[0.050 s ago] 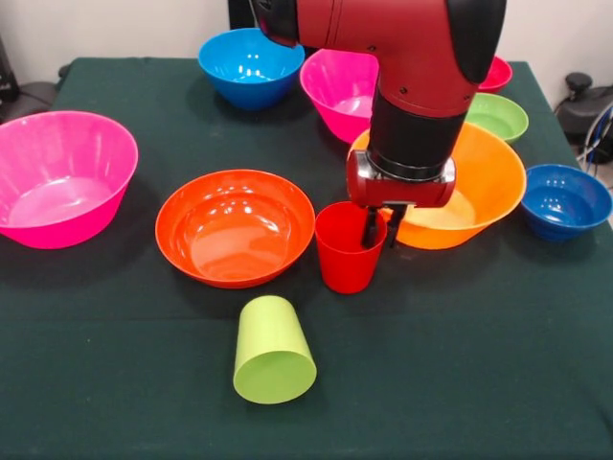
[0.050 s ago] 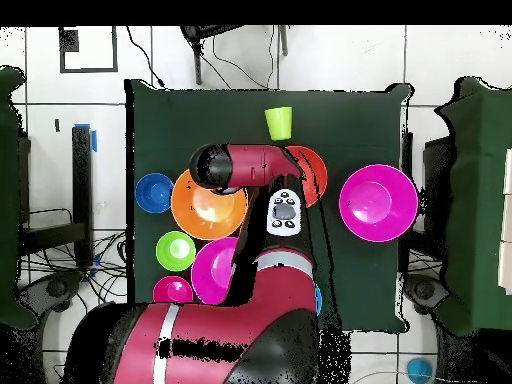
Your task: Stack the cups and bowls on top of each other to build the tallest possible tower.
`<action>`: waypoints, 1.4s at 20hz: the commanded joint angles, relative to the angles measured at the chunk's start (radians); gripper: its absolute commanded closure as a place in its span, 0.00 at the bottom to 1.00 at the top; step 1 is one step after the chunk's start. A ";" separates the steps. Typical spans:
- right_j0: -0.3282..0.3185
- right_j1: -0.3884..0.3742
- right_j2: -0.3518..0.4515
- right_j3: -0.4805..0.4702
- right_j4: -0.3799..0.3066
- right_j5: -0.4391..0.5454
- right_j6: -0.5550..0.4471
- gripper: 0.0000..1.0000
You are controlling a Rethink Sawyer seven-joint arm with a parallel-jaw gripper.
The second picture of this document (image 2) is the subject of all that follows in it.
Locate green cup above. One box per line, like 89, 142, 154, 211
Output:
263, 106, 294, 142

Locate large orange bowl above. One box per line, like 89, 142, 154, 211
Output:
170, 168, 249, 241

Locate grey office chair base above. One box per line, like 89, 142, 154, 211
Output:
17, 270, 85, 314
402, 273, 451, 315

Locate dark green tablecloth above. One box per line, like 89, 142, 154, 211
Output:
124, 78, 413, 335

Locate tangle of cables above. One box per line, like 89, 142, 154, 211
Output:
19, 229, 129, 384

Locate small crimson bowl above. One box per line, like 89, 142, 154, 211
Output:
152, 275, 195, 304

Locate white boxes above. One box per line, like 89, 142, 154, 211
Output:
497, 146, 512, 296

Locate blue disc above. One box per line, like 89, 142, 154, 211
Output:
405, 356, 436, 384

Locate small green bowl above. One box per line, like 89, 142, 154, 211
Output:
155, 230, 197, 273

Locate green-covered side table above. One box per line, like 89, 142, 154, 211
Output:
0, 66, 39, 330
434, 76, 512, 337

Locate orange-red bowl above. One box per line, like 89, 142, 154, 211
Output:
284, 145, 329, 209

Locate black bench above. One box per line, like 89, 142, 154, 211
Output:
17, 125, 94, 268

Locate large pink bowl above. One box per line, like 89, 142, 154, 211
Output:
338, 163, 420, 244
190, 236, 240, 306

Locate blue tape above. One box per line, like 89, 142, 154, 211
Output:
73, 123, 98, 154

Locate black square frame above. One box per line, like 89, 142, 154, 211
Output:
58, 25, 120, 74

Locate small dark blue bowl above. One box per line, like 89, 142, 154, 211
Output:
134, 172, 176, 214

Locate black cable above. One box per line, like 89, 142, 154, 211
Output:
125, 25, 166, 88

